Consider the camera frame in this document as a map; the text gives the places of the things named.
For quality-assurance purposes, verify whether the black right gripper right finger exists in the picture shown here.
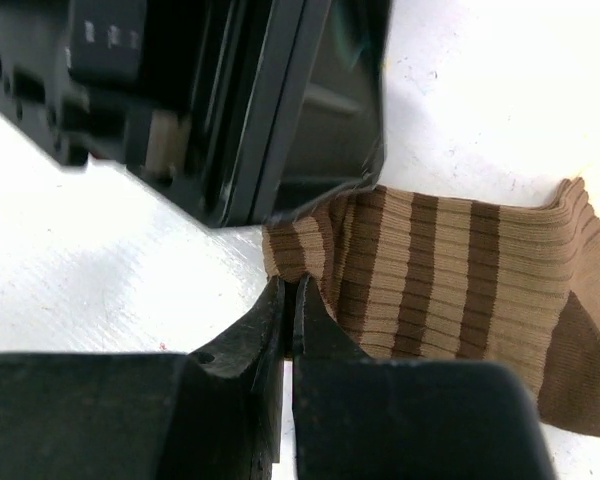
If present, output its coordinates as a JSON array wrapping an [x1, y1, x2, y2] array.
[[292, 277, 555, 480]]

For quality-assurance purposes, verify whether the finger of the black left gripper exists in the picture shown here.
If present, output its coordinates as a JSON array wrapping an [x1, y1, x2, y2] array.
[[229, 1, 392, 226]]

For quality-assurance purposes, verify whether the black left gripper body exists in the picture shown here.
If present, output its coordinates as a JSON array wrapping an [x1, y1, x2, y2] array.
[[0, 1, 274, 228]]

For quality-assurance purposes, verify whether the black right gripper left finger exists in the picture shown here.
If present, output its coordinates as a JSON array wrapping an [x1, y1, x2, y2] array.
[[169, 278, 285, 479]]

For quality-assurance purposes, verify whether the brown striped sock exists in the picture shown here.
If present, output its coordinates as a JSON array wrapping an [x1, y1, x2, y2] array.
[[262, 158, 600, 437]]

